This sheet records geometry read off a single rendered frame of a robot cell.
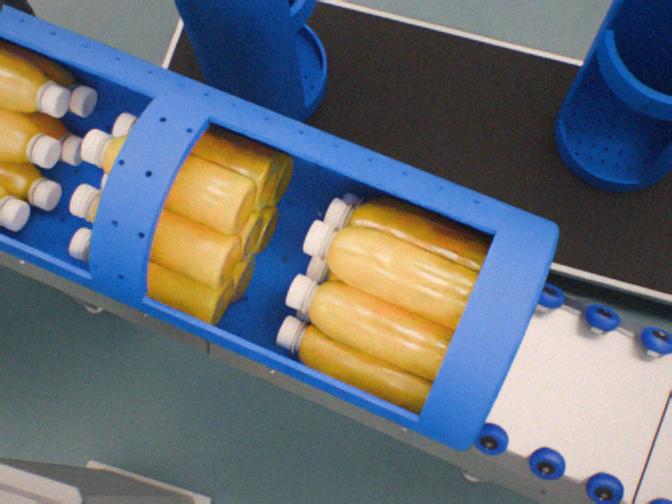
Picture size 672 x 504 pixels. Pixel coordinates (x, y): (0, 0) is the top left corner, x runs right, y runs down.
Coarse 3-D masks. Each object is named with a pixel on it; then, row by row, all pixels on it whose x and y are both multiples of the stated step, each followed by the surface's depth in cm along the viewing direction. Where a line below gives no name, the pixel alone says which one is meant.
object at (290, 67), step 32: (192, 0) 161; (224, 0) 157; (256, 0) 159; (288, 0) 207; (192, 32) 177; (224, 32) 169; (256, 32) 169; (288, 32) 174; (224, 64) 182; (256, 64) 181; (288, 64) 185; (320, 64) 217; (256, 96) 195; (288, 96) 198; (320, 96) 213
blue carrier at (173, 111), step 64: (64, 64) 122; (128, 64) 105; (192, 128) 99; (256, 128) 101; (64, 192) 126; (128, 192) 97; (320, 192) 120; (384, 192) 116; (448, 192) 100; (64, 256) 118; (128, 256) 99; (256, 256) 123; (512, 256) 94; (192, 320) 103; (256, 320) 118; (512, 320) 91; (320, 384) 102; (448, 384) 94
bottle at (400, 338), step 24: (312, 288) 103; (336, 288) 102; (312, 312) 103; (336, 312) 101; (360, 312) 101; (384, 312) 101; (408, 312) 101; (336, 336) 102; (360, 336) 101; (384, 336) 100; (408, 336) 100; (432, 336) 100; (384, 360) 102; (408, 360) 101; (432, 360) 100
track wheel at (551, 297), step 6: (546, 288) 119; (552, 288) 120; (546, 294) 118; (552, 294) 118; (558, 294) 119; (540, 300) 118; (546, 300) 118; (552, 300) 117; (558, 300) 118; (546, 306) 118; (552, 306) 118; (558, 306) 118
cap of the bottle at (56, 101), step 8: (48, 88) 112; (56, 88) 112; (64, 88) 113; (48, 96) 112; (56, 96) 112; (64, 96) 113; (48, 104) 112; (56, 104) 112; (64, 104) 114; (48, 112) 113; (56, 112) 113; (64, 112) 115
